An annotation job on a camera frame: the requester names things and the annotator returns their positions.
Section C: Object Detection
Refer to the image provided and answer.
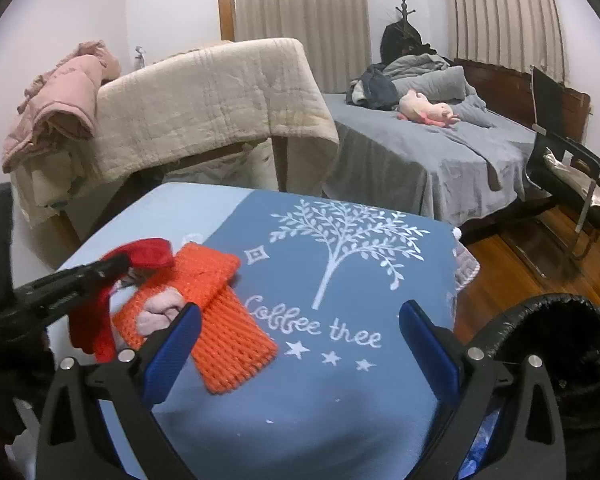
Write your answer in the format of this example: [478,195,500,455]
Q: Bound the blue plastic bag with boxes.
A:
[457,408,501,479]

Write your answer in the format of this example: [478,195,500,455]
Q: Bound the red cloth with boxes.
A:
[68,237,176,364]

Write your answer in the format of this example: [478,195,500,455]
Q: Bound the orange knitted cloth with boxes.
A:
[112,243,278,394]

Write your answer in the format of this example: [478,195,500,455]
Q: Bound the black trash bin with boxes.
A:
[471,292,600,479]

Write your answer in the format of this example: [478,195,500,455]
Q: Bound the pink jacket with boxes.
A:
[2,40,121,174]

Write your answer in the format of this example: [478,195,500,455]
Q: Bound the blue tree-print table cloth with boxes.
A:
[69,183,458,479]

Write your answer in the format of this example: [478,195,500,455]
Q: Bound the black office chair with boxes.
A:
[502,66,600,281]

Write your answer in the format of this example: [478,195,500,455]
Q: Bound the grey bed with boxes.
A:
[322,54,552,228]

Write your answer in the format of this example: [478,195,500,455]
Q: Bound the beige quilt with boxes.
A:
[8,38,339,224]

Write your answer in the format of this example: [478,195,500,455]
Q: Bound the wooden headboard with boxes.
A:
[452,58,591,142]

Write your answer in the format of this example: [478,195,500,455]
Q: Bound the pink plush toy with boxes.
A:
[398,89,460,128]

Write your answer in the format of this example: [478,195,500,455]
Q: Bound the grey pillow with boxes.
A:
[406,65,475,103]

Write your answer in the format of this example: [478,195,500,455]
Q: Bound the dark teal clothing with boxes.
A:
[346,64,400,110]

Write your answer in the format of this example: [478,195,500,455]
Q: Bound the left beige curtain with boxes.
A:
[235,0,372,93]

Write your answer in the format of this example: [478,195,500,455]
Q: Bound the beige curtain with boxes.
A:
[235,0,372,93]
[449,0,568,82]

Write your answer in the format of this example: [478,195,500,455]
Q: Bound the black coat rack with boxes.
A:
[380,0,437,65]

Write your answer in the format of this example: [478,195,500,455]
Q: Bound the right beige curtain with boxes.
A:
[449,0,568,82]

